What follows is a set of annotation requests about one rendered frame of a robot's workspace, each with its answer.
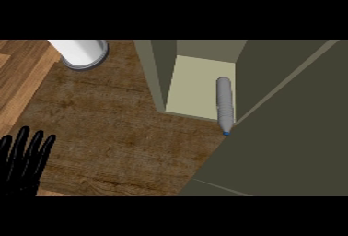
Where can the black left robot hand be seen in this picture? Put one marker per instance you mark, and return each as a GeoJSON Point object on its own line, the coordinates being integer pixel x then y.
{"type": "Point", "coordinates": [22, 166]}

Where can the grey water bottle blue cap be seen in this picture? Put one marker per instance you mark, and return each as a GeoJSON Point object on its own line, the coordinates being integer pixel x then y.
{"type": "Point", "coordinates": [224, 101]}

